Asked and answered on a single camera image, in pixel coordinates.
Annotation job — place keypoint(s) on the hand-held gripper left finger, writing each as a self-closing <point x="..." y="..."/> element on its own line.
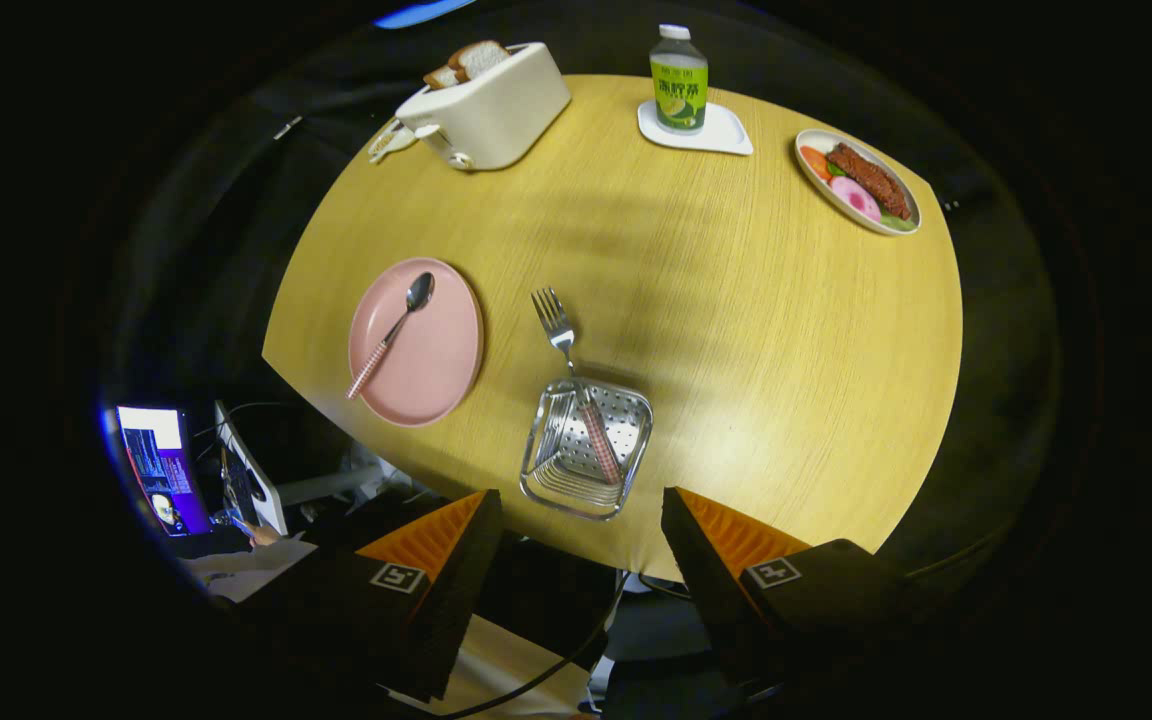
<point x="441" y="600"/>

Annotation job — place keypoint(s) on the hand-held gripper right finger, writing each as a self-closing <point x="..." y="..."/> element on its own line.
<point x="706" y="590"/>

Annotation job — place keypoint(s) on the white cloth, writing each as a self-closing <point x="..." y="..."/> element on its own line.
<point x="251" y="570"/>

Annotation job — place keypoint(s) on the square metal drain basket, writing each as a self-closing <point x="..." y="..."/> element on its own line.
<point x="561" y="440"/>

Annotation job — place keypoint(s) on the pink round plate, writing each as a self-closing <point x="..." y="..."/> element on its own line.
<point x="431" y="360"/>

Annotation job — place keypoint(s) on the laptop with lit screen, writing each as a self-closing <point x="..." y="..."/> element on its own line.
<point x="164" y="470"/>

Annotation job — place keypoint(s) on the pink round food slice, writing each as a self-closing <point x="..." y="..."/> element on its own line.
<point x="854" y="197"/>

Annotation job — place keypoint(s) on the white oval food plate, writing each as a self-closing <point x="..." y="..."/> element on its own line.
<point x="821" y="185"/>

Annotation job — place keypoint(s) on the orange food slice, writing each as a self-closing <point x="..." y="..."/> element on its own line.
<point x="814" y="162"/>

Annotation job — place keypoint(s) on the brown meat piece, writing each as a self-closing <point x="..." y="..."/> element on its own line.
<point x="868" y="178"/>

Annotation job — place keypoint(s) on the white square coaster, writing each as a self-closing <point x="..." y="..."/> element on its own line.
<point x="721" y="135"/>

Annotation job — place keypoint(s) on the white divided condiment tray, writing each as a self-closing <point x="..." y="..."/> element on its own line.
<point x="388" y="142"/>

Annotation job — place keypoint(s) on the white toaster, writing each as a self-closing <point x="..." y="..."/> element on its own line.
<point x="496" y="115"/>

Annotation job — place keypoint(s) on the green label drink bottle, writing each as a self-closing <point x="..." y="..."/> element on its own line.
<point x="679" y="85"/>

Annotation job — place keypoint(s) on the small bread slice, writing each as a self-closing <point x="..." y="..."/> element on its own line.
<point x="441" y="77"/>

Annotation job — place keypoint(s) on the large bread slice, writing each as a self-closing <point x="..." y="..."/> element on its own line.
<point x="481" y="58"/>

